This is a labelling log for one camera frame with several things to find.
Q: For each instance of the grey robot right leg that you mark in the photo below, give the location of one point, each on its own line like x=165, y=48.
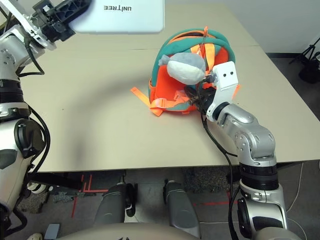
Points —
x=181, y=205

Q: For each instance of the grey crumpled cloth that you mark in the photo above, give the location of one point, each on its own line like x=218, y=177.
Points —
x=63, y=197

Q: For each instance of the dark speckled rug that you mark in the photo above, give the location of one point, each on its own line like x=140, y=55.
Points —
x=205, y=178

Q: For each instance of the white Unitree box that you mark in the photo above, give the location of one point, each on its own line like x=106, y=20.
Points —
x=125, y=17

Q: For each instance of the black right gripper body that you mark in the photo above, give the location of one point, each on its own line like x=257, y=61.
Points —
x=206, y=98

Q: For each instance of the white round floor object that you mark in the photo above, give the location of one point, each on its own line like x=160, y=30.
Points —
x=37, y=188

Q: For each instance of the grey robot leg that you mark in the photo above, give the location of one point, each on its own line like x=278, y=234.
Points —
x=181, y=205
x=112, y=203

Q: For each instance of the grey robot left leg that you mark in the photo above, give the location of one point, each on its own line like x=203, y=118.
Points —
x=112, y=203

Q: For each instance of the orange teal backpack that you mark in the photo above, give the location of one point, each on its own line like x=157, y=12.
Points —
x=162, y=80

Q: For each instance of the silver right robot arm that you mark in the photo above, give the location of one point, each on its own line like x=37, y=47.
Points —
x=255, y=140

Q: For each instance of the small grey box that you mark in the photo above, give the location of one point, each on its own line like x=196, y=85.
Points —
x=53, y=231

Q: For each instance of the black tripod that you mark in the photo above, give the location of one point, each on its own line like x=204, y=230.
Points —
x=308, y=51

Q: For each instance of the black bag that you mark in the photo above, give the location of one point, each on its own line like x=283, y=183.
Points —
x=310, y=71

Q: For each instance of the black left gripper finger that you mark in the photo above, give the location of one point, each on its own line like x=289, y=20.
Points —
x=72, y=10

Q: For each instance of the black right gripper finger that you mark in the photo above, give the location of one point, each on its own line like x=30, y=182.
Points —
x=193, y=101
x=191, y=91

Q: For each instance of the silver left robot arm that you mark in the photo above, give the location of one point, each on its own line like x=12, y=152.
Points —
x=10, y=82

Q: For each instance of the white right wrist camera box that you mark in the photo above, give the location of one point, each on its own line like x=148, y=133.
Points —
x=226, y=77

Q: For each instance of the beige robot torso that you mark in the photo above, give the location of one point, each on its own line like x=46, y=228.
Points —
x=130, y=232

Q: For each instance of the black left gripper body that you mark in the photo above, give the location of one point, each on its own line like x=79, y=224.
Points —
x=53, y=27

